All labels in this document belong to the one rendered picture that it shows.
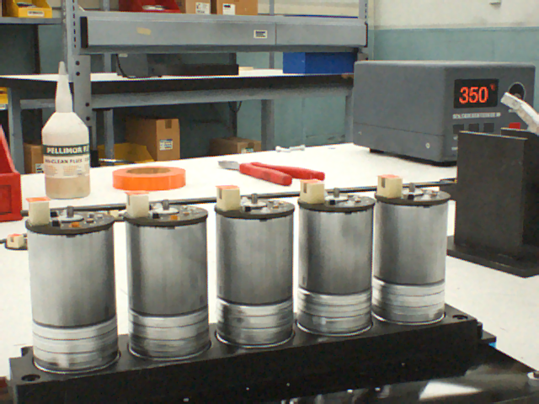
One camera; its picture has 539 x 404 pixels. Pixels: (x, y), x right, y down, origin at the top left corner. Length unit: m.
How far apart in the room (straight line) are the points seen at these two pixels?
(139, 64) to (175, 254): 2.79
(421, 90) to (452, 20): 5.31
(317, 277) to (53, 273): 0.08
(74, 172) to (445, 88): 0.34
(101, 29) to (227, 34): 0.51
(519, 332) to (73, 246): 0.19
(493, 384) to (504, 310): 0.11
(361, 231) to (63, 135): 0.39
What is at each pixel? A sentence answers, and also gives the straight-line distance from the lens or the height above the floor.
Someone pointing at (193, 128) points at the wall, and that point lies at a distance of 5.54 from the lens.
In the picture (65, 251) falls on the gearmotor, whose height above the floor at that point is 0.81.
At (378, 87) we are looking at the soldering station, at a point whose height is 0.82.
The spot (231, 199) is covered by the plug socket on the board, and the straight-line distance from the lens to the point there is 0.24.
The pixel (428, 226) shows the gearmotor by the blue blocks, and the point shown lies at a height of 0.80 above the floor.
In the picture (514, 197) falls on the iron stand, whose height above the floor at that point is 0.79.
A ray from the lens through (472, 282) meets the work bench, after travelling 0.40.
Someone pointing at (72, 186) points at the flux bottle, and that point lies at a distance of 0.62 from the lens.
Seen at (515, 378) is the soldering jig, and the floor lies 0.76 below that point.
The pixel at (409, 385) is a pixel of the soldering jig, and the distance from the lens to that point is 0.25.
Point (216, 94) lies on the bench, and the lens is 3.13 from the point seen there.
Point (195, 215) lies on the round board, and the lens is 0.24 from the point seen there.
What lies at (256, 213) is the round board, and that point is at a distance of 0.24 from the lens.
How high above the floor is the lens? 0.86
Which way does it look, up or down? 11 degrees down
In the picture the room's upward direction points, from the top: straight up
